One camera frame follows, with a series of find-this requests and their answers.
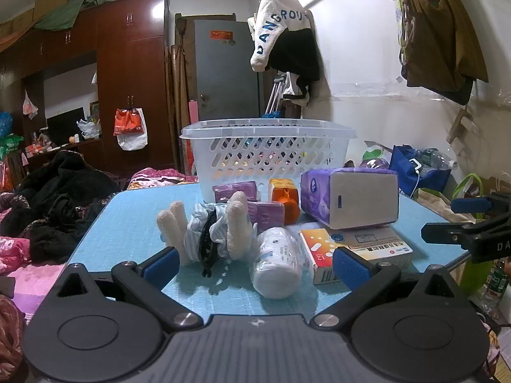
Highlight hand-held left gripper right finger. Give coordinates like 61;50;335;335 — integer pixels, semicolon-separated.
310;246;471;333

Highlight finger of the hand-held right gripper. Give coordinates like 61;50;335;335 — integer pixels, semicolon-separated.
450;191;511;218
421;217;486;247

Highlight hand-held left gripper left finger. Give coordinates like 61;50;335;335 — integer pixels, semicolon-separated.
48;246;204;333

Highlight white orange medicine box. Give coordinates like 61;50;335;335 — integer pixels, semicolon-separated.
299;225;415;285

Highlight white cotton pad pack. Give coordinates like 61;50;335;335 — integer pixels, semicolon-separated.
249;227;309;300

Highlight large purple tissue pack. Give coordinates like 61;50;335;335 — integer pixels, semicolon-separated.
300;167;401;230

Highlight small purple tissue pack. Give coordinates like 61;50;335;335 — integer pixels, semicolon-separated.
245;200;286;227
213;180;259;204

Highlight white plastic basket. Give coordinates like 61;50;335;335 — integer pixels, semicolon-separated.
179;118;358;205

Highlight tan paper bag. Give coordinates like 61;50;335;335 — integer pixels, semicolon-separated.
414;187;477;225

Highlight black plastic clip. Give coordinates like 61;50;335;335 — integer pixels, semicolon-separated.
199;206;221;278

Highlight blue shopping bag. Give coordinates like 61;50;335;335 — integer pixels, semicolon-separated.
389;144;453;197

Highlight beige plush toy striped clothes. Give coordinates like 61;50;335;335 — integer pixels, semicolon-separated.
156;191;260;268

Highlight orange plastic bottle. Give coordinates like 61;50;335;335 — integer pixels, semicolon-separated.
268;178;301;225

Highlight purple printed bag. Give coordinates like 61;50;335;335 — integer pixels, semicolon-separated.
361;155;391;170

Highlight pile of black clothes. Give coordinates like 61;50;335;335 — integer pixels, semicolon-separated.
0;149;123;265

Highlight large white plastic bag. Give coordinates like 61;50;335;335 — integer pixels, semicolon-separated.
116;108;149;152

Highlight red plastic bag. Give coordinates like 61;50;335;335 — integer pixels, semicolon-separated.
113;108;145;136

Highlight small white plastic bag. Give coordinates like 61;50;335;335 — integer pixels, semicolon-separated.
77;118;102;140

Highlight olive cloth bag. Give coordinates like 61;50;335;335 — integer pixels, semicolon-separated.
398;0;490;105

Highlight brown knitted cloth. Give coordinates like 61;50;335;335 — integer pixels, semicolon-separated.
0;294;29;370

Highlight black monitor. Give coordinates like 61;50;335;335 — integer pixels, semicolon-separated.
46;106;86;145

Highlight leaning wooden planks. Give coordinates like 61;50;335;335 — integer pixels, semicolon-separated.
171;13;193;169

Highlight white garment black trim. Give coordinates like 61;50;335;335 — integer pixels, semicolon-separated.
279;72;312;107

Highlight green plastic bag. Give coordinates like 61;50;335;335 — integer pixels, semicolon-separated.
0;133;25;159

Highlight dark wooden wardrobe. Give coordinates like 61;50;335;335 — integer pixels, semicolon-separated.
0;0;172;177

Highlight grey metal door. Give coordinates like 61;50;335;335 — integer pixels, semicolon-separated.
194;19;265;123

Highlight white red hanging bag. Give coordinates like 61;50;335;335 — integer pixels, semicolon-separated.
21;89;40;120

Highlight black hanging garment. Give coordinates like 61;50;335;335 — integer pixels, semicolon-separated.
267;28;325;85

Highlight white lettered hooded sweater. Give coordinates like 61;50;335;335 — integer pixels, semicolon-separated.
249;0;316;72

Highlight green cloth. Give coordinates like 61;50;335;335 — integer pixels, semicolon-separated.
34;0;139;31

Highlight cardboard box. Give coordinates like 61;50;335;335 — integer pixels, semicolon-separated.
34;0;77;21

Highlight wooden wall bracket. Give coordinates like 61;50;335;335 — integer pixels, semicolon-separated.
446;105;477;145

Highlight grey metal frame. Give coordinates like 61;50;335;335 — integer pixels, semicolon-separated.
263;72;289;119

